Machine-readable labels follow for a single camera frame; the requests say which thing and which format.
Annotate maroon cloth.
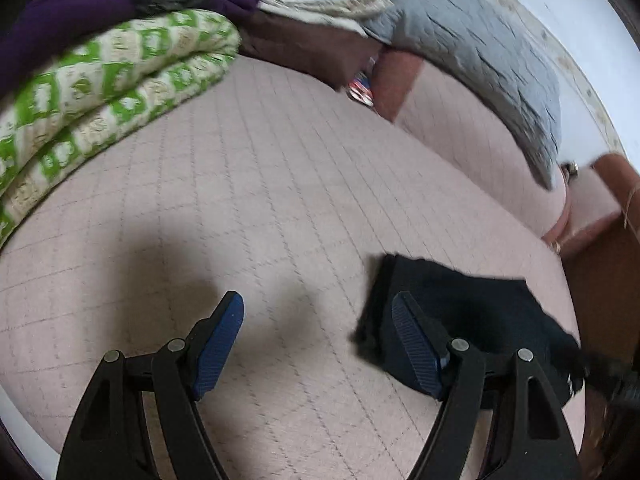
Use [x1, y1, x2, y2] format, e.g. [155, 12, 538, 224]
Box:
[239, 11, 382, 90]

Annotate black pants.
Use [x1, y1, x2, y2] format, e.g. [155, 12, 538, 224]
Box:
[352, 254, 586, 404]

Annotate grey quilted pillow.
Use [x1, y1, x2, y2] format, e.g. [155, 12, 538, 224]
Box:
[361, 0, 562, 190]

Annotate small dark object on bolster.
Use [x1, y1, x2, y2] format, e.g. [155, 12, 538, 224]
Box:
[560, 160, 579, 182]

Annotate pink bolster with red ends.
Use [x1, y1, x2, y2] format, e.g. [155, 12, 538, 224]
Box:
[371, 48, 570, 244]

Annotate purple cloth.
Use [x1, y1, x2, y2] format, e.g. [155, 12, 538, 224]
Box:
[1, 0, 259, 99]

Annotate beige patterned cloth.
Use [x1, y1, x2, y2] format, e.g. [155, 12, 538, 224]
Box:
[258, 0, 393, 37]

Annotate pink quilted mattress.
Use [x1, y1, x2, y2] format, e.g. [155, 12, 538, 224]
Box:
[1, 58, 577, 479]

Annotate colourful small packet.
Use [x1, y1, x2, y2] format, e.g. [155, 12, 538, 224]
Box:
[346, 56, 378, 108]

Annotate pink red cushion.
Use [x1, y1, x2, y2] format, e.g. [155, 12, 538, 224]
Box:
[556, 153, 639, 259]

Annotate brown wooden bed frame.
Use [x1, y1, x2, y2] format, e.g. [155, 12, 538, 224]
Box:
[564, 218, 639, 479]

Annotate green white patterned blanket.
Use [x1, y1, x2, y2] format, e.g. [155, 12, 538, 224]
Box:
[1, 9, 241, 238]

